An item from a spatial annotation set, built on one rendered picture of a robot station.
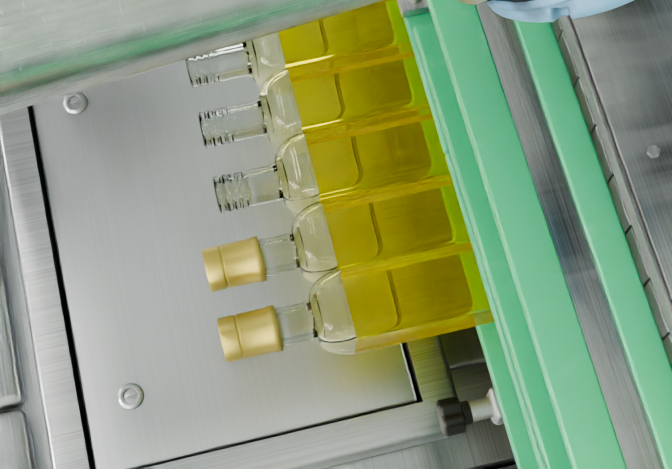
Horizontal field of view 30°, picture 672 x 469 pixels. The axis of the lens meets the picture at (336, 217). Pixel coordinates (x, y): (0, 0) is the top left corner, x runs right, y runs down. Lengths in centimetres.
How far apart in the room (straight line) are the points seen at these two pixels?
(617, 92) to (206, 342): 42
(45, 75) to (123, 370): 54
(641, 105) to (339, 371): 36
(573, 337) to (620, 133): 14
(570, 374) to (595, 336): 3
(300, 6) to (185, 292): 54
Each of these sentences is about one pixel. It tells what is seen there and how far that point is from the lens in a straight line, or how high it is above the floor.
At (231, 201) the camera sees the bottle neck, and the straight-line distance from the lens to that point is 97.
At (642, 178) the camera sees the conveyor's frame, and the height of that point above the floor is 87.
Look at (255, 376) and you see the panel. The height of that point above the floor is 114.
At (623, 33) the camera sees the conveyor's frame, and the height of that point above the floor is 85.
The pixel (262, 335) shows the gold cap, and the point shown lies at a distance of 93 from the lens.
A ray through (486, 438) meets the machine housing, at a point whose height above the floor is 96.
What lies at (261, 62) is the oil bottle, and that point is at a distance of 101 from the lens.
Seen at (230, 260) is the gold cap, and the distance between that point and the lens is 95.
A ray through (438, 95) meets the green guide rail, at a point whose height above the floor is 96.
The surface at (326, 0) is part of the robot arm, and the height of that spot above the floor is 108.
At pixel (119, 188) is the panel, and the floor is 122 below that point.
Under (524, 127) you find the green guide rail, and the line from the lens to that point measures 87.
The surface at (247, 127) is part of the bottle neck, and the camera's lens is 100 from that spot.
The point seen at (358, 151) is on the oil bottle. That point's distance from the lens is 97.
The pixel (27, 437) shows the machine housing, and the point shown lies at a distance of 109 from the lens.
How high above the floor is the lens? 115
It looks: 6 degrees down
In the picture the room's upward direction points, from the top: 103 degrees counter-clockwise
